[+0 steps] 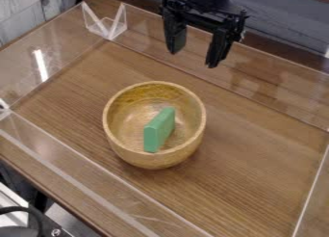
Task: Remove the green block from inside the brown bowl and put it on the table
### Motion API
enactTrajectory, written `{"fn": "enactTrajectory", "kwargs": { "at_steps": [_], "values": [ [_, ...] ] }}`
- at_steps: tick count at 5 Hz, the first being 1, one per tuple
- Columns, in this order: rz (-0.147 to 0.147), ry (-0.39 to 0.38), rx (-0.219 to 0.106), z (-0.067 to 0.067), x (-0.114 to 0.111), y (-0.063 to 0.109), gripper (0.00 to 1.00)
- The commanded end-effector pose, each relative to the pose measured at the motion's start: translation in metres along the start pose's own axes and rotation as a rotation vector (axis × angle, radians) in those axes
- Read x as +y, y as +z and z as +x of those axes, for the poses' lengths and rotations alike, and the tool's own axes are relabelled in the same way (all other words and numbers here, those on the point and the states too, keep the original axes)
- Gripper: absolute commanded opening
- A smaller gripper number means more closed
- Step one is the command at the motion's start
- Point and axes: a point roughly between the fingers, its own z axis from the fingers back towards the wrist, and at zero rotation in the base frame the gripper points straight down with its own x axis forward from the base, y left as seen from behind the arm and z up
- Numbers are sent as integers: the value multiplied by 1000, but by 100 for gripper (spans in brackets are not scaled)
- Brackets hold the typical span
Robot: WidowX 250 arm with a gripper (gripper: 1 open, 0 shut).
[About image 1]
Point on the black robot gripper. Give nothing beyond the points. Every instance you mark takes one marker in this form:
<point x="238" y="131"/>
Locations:
<point x="216" y="16"/>

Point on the light brown wooden bowl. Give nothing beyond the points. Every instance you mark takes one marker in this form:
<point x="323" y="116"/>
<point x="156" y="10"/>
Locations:
<point x="131" y="109"/>

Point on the green rectangular block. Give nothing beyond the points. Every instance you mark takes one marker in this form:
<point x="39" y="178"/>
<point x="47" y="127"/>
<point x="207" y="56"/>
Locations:
<point x="158" y="129"/>

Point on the clear acrylic corner bracket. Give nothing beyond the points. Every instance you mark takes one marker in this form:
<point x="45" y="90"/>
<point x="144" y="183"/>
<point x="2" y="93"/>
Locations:
<point x="106" y="27"/>

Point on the clear acrylic tray wall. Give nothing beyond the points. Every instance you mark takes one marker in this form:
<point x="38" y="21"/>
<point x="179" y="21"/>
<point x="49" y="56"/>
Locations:
<point x="255" y="182"/>

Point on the black metal table bracket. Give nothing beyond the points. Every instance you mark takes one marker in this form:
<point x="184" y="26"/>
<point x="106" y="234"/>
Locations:
<point x="51" y="228"/>

